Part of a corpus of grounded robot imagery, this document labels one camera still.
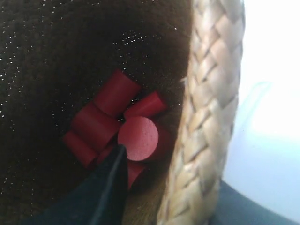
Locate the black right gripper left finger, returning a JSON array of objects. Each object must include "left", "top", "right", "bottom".
[{"left": 20, "top": 145, "right": 128, "bottom": 225}]

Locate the red cylinder facing camera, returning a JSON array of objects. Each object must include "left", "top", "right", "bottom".
[{"left": 118, "top": 116, "right": 172, "bottom": 162}]

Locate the red cylinder lower left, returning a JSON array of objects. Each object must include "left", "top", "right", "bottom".
[{"left": 62, "top": 131, "right": 98, "bottom": 169}]

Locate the brown woven wicker basket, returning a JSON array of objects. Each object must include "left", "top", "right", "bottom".
[{"left": 0, "top": 0, "right": 245, "bottom": 225}]

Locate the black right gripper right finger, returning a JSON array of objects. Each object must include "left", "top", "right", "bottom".
[{"left": 208, "top": 181, "right": 298, "bottom": 225}]

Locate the red cylinder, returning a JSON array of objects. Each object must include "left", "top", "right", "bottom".
[
  {"left": 71, "top": 103, "right": 121, "bottom": 152},
  {"left": 127, "top": 161, "right": 147, "bottom": 190},
  {"left": 62, "top": 131, "right": 98, "bottom": 169},
  {"left": 93, "top": 70, "right": 142, "bottom": 118},
  {"left": 123, "top": 91, "right": 167, "bottom": 120}
]

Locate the red cylinder bottom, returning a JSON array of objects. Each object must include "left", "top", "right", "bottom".
[{"left": 127, "top": 161, "right": 147, "bottom": 190}]

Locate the red cylinder top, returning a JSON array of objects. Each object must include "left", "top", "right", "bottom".
[{"left": 93, "top": 70, "right": 142, "bottom": 118}]

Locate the red cylinder upper right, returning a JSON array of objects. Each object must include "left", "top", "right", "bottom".
[{"left": 123, "top": 91, "right": 167, "bottom": 120}]

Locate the red cylinder middle left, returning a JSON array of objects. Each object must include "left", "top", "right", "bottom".
[{"left": 71, "top": 103, "right": 121, "bottom": 152}]

